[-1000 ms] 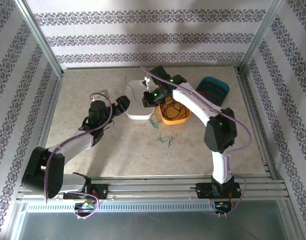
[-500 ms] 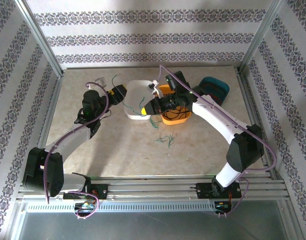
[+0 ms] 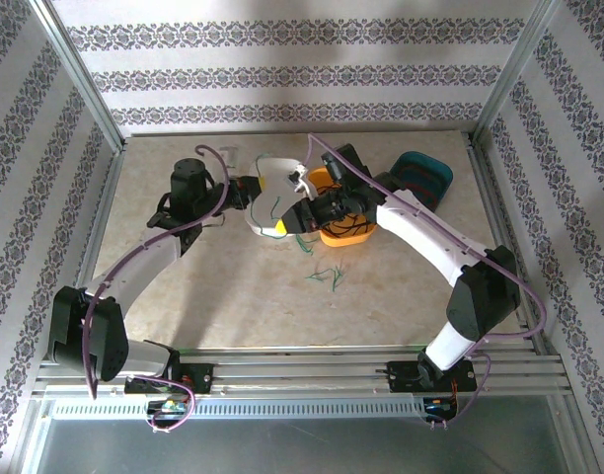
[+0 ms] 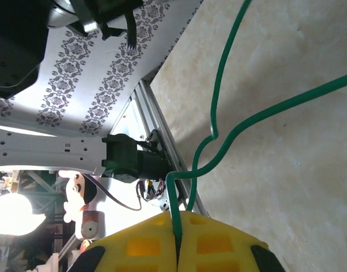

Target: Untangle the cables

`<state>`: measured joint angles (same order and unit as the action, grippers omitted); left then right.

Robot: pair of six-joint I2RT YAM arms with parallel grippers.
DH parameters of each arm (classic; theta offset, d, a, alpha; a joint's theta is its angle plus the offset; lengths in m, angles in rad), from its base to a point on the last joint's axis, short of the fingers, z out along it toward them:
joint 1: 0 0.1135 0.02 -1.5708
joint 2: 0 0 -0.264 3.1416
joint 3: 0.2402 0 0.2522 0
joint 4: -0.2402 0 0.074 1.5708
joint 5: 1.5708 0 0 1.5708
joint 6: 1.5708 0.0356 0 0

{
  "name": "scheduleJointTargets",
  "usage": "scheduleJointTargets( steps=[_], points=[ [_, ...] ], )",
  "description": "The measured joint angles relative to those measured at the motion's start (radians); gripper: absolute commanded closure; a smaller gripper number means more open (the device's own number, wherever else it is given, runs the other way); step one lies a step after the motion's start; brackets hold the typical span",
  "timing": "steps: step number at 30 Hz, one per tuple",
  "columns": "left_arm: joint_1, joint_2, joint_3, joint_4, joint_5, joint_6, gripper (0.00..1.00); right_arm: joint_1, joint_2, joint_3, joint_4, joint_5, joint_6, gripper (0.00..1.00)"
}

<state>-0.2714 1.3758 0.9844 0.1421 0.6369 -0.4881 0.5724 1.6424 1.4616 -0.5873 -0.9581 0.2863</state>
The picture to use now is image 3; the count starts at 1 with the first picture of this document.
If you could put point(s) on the white plastic container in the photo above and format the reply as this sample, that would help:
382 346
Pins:
282 170

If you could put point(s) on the orange plastic container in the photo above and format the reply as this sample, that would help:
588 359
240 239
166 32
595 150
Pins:
351 242

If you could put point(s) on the teal plastic container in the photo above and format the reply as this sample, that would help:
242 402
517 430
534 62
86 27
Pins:
442 182

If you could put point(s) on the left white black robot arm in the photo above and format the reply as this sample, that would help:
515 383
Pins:
134 276

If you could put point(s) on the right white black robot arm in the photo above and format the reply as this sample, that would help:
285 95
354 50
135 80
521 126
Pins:
430 237

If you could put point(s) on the aluminium mounting rail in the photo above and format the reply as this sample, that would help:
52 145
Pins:
302 370

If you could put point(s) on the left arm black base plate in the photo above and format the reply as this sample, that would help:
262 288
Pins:
203 377

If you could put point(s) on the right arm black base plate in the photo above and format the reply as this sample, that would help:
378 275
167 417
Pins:
403 377

